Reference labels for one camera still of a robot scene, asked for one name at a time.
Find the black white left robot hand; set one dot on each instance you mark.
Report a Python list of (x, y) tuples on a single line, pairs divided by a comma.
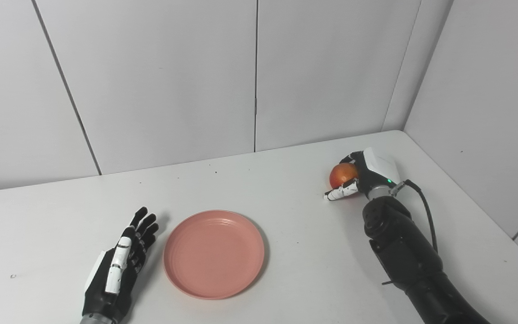
[(99, 297)]

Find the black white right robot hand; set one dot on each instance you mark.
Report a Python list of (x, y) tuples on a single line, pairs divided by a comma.
[(378, 166)]

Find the red pomegranate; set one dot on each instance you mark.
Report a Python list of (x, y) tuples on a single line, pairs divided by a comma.
[(342, 174)]

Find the pink round plate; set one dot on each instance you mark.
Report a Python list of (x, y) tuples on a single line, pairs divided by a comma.
[(214, 254)]

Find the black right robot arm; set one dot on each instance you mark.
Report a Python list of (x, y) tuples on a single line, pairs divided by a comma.
[(403, 252)]

